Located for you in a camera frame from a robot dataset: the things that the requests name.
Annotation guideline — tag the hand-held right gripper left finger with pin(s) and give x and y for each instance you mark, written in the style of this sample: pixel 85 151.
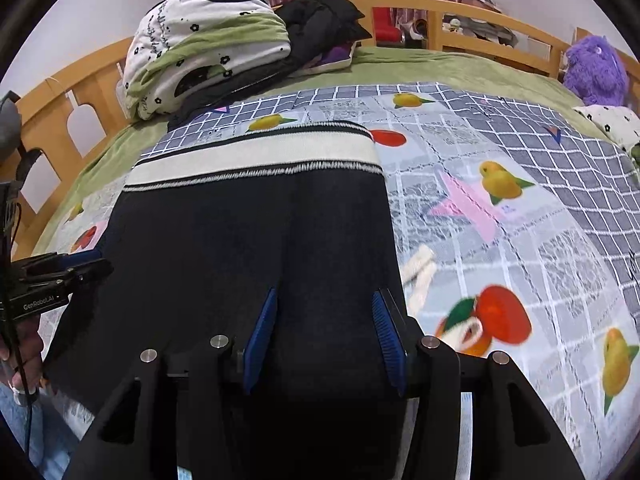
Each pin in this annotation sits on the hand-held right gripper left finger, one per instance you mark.
pixel 262 330

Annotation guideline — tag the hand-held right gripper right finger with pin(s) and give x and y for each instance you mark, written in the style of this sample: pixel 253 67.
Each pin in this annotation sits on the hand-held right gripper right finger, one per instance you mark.
pixel 387 340

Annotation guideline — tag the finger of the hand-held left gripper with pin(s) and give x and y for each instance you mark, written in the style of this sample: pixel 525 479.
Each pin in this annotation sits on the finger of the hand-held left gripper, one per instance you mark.
pixel 92 272
pixel 55 261

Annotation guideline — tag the black sweater with white stripes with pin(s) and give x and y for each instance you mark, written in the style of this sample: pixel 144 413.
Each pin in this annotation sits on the black sweater with white stripes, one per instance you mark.
pixel 250 235

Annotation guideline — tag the person's left hand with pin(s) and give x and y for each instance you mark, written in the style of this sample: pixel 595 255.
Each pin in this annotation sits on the person's left hand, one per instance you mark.
pixel 27 350

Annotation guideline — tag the fruit print checked sheet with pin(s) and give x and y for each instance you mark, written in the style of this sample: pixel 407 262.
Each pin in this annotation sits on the fruit print checked sheet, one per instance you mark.
pixel 550 260

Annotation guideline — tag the folded white green quilt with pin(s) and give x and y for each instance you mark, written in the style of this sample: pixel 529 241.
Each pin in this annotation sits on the folded white green quilt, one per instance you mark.
pixel 200 60

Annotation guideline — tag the green blanket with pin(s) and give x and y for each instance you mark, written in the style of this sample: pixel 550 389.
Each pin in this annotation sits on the green blanket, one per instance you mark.
pixel 450 67

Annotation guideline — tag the purple cloth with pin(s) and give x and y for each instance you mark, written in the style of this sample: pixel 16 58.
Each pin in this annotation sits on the purple cloth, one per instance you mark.
pixel 340 53

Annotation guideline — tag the white floral pillow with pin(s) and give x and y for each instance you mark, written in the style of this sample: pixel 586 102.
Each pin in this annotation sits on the white floral pillow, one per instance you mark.
pixel 617 122

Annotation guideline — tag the red chair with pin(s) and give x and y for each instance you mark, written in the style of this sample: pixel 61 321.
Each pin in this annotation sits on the red chair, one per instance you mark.
pixel 385 22

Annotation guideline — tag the black jacket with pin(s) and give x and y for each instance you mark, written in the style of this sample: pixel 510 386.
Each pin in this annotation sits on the black jacket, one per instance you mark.
pixel 320 15

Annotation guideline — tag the cluttered papers pile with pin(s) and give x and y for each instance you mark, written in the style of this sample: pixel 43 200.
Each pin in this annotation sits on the cluttered papers pile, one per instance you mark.
pixel 480 20

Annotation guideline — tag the purple plush toy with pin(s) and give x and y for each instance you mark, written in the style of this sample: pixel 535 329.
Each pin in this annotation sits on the purple plush toy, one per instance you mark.
pixel 595 70

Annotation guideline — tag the wooden bed frame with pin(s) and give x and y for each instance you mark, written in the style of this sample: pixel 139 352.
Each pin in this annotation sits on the wooden bed frame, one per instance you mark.
pixel 55 95

